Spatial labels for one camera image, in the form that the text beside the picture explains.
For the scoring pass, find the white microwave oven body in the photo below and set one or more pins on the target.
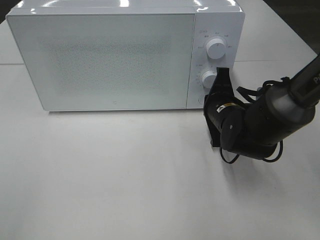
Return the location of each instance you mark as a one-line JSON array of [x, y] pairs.
[[224, 18]]

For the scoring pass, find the white microwave door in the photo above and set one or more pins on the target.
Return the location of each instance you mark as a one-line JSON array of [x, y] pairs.
[[107, 62]]

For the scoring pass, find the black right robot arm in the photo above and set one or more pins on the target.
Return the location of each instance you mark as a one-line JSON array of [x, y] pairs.
[[256, 128]]

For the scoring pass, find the white timer knob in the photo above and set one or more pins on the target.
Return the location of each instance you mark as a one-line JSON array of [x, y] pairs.
[[208, 78]]

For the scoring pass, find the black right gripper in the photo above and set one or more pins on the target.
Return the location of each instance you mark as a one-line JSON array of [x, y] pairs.
[[218, 104]]

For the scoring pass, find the upper white power knob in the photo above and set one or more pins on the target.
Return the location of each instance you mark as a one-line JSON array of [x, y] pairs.
[[216, 48]]

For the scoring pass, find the round white door button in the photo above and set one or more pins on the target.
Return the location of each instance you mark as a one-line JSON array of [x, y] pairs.
[[201, 100]]

